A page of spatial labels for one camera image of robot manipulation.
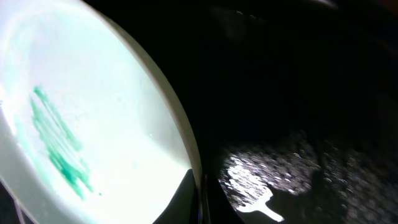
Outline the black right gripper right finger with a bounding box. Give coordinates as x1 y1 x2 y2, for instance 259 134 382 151
203 174 243 224

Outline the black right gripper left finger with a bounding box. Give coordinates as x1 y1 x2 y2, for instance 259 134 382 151
154 169 199 224

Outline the mint green plate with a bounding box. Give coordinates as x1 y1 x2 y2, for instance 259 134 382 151
1 0 203 224

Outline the black round tray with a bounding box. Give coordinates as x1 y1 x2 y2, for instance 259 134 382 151
0 0 398 224

